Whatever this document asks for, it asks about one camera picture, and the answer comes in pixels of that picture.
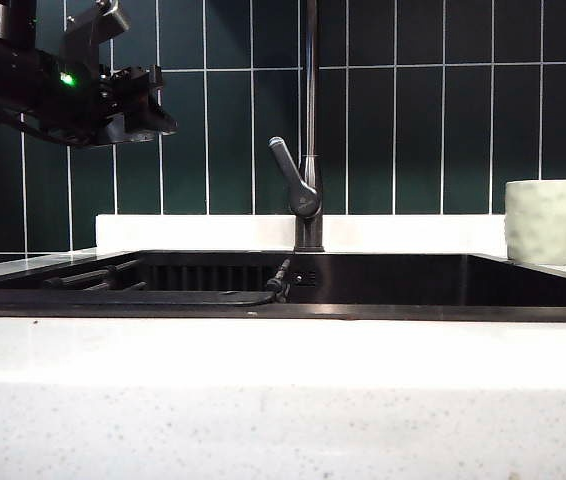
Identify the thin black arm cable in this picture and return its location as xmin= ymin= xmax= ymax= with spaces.
xmin=0 ymin=103 xmax=72 ymax=146

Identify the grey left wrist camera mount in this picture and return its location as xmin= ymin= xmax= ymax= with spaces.
xmin=59 ymin=0 xmax=132 ymax=69

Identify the black undermount kitchen sink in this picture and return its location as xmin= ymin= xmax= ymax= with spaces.
xmin=0 ymin=248 xmax=566 ymax=322

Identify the black sink sprayer nozzle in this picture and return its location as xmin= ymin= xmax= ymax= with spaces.
xmin=264 ymin=256 xmax=295 ymax=305

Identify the black faucet lever handle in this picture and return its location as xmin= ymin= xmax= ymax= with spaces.
xmin=268 ymin=135 xmax=322 ymax=219

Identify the black roll-up drain rack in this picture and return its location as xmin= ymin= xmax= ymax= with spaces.
xmin=42 ymin=259 xmax=149 ymax=294

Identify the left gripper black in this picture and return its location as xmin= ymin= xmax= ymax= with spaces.
xmin=94 ymin=63 xmax=180 ymax=148

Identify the black tall kitchen faucet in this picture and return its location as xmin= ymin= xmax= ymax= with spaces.
xmin=292 ymin=0 xmax=326 ymax=254

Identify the pale dimpled ceramic mug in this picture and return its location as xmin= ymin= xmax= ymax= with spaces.
xmin=504 ymin=179 xmax=566 ymax=267

